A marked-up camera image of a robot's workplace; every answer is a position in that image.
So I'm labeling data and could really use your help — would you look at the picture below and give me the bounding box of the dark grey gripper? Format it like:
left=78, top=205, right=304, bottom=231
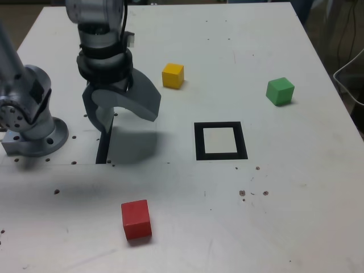
left=82, top=69, right=162, bottom=134

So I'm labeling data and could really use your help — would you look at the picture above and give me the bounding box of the yellow cube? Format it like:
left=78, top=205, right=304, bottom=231
left=162, top=63, right=185, bottom=90

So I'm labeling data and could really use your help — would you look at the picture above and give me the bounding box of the red cube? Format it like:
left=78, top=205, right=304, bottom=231
left=121, top=199, right=152, bottom=241

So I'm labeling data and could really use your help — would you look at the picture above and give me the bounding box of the green cube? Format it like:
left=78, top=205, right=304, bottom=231
left=265, top=77, right=295, bottom=107

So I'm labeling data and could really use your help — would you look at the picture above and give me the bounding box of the black tape square outline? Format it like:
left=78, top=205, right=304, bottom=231
left=193, top=121, right=249, bottom=162

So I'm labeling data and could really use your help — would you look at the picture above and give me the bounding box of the black tape strip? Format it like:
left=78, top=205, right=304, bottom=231
left=95, top=118, right=115, bottom=165

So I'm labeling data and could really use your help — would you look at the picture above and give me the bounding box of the small grey wrist camera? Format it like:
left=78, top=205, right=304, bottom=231
left=124, top=30, right=136, bottom=48

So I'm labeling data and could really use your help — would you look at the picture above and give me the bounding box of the white background cable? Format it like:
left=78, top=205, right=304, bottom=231
left=333, top=47, right=364, bottom=107

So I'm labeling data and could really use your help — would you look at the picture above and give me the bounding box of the thin black background cable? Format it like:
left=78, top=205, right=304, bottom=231
left=336, top=0, right=359, bottom=61

